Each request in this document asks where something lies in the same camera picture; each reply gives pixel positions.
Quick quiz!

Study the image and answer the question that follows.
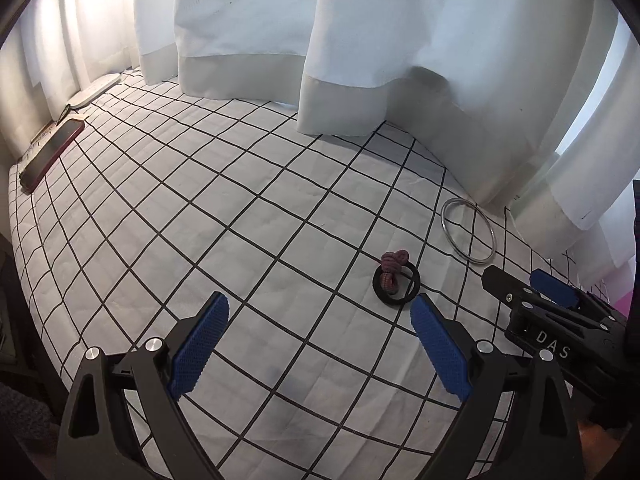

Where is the white curtain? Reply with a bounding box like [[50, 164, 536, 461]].
[[297, 0, 618, 211], [510, 10, 640, 273], [135, 0, 328, 102]]

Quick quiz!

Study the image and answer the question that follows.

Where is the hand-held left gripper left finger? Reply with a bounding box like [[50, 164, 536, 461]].
[[56, 291, 231, 480]]

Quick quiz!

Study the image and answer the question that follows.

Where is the white power strip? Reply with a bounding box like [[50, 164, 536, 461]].
[[66, 73, 122, 109]]

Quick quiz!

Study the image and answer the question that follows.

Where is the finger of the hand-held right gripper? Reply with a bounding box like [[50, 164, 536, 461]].
[[530, 268, 582, 307], [482, 266, 541, 309]]

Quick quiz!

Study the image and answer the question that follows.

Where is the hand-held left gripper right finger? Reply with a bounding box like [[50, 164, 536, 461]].
[[410, 293, 586, 480]]

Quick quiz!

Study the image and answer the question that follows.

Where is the plain silver bangle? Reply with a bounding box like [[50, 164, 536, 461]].
[[441, 198, 499, 264]]

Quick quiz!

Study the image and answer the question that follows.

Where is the white checked bed sheet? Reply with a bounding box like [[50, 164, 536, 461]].
[[7, 70, 623, 480]]

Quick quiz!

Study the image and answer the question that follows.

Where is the black ring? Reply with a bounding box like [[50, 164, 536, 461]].
[[372, 248, 421, 306]]

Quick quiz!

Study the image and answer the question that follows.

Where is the red phone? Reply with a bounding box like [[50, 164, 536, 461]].
[[19, 118, 85, 194]]

